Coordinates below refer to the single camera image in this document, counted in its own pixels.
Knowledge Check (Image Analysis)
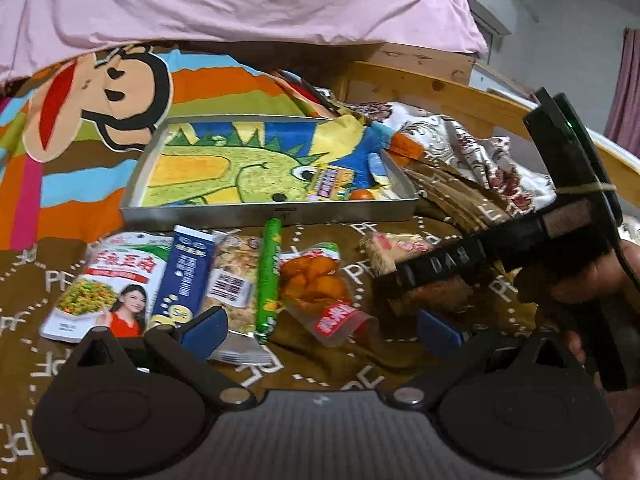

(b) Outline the blue white snack packet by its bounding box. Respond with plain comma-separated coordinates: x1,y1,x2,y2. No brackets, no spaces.
149,225,222,332

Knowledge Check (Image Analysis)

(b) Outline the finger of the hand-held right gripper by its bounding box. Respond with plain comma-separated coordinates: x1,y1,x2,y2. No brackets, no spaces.
375,266,418,306

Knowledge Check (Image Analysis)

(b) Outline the small colourful snack packet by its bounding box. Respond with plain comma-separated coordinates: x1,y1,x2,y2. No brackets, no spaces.
306,164,357,202

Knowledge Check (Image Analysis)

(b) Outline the floral cloth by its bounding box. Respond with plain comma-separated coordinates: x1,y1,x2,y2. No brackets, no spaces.
340,100,557,216

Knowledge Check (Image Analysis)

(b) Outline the dinosaur printed tray liner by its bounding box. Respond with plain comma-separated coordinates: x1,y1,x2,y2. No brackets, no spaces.
142,121,388,207

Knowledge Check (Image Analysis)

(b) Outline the brown striped cloth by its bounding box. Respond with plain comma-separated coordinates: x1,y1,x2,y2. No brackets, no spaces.
404,157,523,233

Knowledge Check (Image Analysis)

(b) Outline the wooden bed frame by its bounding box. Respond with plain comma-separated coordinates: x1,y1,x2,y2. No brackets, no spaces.
334,42,640,207

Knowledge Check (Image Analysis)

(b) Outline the person's right hand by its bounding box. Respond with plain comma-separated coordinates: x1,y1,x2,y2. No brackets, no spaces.
552,241,640,321

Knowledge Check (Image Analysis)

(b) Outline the clear barcode snack packet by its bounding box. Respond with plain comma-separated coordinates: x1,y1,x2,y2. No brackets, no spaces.
202,234,277,367

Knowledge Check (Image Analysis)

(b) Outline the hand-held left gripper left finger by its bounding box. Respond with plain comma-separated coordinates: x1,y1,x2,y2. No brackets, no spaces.
75,306,253,408

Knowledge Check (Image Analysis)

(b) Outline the brown red-print snack packet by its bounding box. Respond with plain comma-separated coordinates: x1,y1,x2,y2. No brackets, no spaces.
359,232,476,317

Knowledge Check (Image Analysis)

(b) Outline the orange clear snack packet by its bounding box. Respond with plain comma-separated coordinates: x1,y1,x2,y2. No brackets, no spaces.
279,242,381,348

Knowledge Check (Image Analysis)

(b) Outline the pink curtain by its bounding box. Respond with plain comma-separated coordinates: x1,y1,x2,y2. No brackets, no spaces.
604,27,640,147

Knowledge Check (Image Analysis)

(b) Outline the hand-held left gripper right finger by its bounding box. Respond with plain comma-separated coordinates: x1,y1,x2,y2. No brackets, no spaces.
395,310,583,408

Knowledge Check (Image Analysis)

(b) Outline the green sausage stick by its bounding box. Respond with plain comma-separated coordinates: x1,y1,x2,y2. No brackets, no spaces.
254,217,284,345

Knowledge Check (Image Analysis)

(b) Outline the white green bean snack pouch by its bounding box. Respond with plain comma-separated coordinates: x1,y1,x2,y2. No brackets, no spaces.
40,232,173,343

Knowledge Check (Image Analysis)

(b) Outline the metal tray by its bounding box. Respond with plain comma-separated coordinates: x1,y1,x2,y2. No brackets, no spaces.
120,115,420,235

